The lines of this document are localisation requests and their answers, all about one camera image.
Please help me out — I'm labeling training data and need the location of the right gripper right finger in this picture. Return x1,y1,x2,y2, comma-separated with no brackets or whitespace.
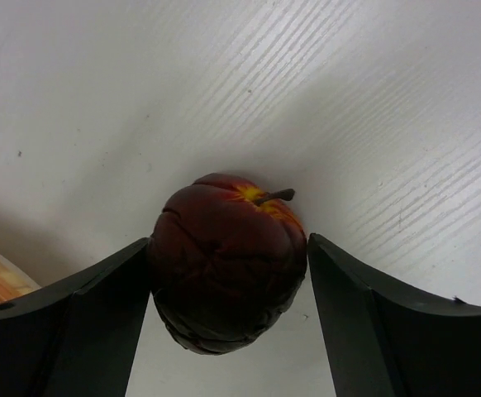
307,234,481,396

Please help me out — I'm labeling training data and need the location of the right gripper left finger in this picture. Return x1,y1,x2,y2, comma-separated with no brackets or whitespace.
0,238,150,397

